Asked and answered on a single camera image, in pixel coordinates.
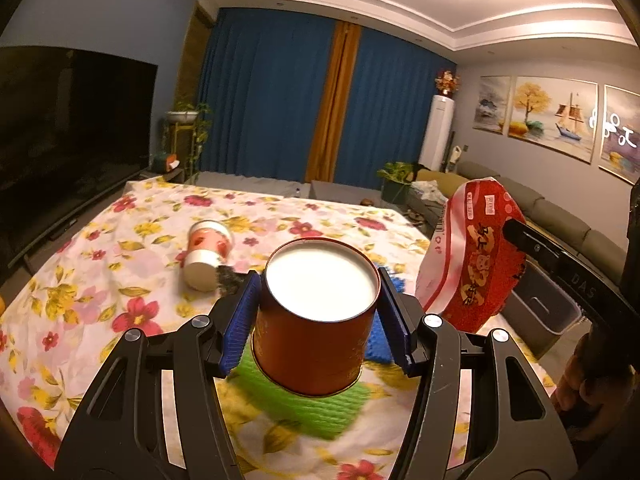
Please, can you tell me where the red snack bag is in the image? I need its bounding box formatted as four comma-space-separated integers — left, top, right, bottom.
414, 178, 526, 333

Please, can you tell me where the blue foam fruit net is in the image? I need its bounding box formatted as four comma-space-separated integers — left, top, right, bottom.
363, 276, 405, 364

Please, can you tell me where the orange white paper cup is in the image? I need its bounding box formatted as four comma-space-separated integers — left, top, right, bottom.
182, 220, 234, 292

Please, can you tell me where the red cylindrical tin can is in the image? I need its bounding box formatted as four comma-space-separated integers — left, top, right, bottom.
252, 237, 381, 398

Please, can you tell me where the dark grey trash bin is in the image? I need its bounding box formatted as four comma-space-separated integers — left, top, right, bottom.
500, 260, 582, 359

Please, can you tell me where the person's right hand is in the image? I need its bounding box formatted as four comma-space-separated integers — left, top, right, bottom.
551, 325, 634, 442

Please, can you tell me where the grey sofa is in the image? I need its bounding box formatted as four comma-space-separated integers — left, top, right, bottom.
407, 162, 626, 283

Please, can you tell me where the purple painting right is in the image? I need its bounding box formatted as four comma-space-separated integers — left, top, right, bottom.
600, 84, 640, 184

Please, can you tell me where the floral tablecloth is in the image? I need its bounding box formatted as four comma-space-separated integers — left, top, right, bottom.
1, 179, 428, 479

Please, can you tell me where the sailboat tree painting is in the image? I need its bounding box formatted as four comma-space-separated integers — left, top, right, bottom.
508, 76, 599, 162

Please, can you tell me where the mustard yellow cushion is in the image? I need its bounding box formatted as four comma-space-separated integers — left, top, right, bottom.
416, 169, 466, 198

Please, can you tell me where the green foam fruit net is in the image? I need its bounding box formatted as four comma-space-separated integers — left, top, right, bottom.
229, 344, 370, 440

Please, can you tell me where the small landscape painting left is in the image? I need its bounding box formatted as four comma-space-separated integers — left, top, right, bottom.
473, 76, 511, 134

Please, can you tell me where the white standing air conditioner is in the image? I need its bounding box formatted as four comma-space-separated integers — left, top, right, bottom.
419, 96, 454, 171

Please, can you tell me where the potted green plant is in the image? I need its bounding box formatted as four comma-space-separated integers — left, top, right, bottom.
376, 162, 414, 205

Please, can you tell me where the red flower bouquet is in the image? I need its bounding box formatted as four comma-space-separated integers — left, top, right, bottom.
435, 70, 460, 98

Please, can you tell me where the plant on stand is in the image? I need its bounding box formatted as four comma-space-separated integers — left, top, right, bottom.
163, 102, 213, 182

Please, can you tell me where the black television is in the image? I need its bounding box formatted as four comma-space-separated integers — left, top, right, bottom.
1, 46, 157, 272

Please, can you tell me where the orange curtain strip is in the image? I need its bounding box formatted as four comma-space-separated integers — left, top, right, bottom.
305, 21, 362, 182

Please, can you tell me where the blue curtain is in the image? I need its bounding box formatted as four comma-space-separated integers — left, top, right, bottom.
198, 8, 457, 188

